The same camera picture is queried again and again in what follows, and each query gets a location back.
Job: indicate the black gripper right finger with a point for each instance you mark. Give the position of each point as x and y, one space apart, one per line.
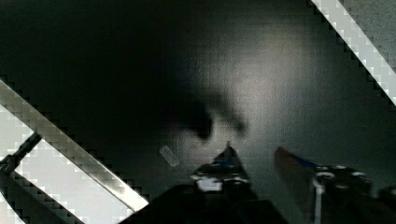
323 190

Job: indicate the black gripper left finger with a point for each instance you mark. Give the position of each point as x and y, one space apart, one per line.
226 168

